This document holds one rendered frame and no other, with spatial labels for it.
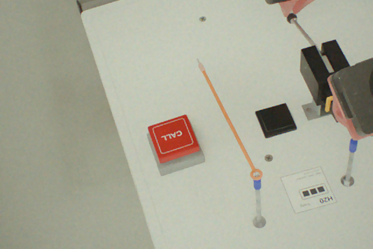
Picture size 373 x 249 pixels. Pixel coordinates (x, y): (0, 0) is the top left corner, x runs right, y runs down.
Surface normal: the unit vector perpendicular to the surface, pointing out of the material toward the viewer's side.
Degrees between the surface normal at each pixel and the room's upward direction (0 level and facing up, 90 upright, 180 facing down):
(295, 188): 53
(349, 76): 26
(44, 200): 0
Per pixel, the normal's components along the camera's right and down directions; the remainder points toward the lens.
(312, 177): -0.11, -0.58
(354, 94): 0.12, -0.18
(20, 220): 0.18, 0.26
